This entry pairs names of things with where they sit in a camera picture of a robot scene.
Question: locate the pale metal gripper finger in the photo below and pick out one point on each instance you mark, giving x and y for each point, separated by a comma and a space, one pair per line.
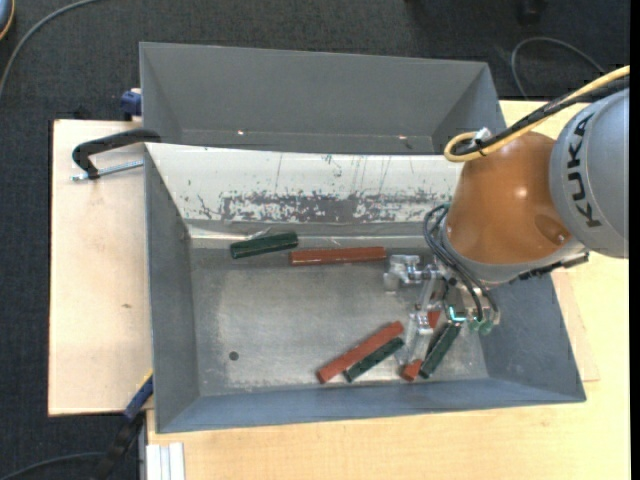
425, 335
412, 340

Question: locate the dark green flat block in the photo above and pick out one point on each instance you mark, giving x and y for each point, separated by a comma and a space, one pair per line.
264, 244
440, 350
374, 359

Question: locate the red-brown flat block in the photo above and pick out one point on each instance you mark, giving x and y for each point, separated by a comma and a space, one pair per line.
337, 256
360, 352
411, 370

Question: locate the grey metal bin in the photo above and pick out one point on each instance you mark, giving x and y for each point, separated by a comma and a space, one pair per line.
280, 318

